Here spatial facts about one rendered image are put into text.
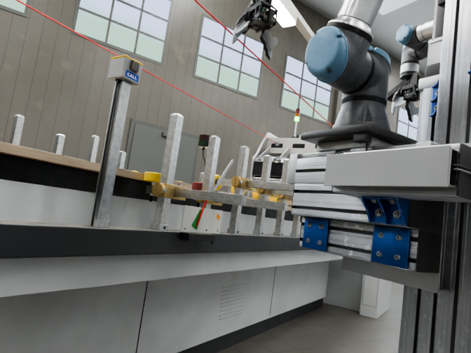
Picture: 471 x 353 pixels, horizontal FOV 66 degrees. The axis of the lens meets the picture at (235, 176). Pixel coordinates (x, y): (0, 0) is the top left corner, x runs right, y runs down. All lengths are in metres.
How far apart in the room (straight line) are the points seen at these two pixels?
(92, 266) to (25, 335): 0.32
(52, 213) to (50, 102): 5.09
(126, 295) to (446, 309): 1.12
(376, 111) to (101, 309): 1.17
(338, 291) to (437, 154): 3.46
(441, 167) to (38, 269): 0.95
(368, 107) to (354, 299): 3.21
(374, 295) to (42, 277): 3.22
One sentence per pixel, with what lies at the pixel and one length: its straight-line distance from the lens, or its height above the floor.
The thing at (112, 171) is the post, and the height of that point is 0.87.
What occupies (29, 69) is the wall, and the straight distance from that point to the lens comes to 6.43.
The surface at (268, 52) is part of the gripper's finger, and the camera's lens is 1.28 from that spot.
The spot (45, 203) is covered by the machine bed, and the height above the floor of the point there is 0.74.
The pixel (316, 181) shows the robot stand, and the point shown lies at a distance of 1.01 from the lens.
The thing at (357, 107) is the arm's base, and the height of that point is 1.10.
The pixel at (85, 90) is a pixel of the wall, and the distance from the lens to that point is 6.47.
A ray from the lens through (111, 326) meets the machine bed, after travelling 1.58.
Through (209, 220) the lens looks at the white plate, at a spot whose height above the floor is 0.75.
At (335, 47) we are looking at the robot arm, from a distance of 0.90.
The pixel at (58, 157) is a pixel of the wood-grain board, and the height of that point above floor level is 0.89.
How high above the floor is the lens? 0.79
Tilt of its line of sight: 6 degrees up
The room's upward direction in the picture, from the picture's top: 8 degrees clockwise
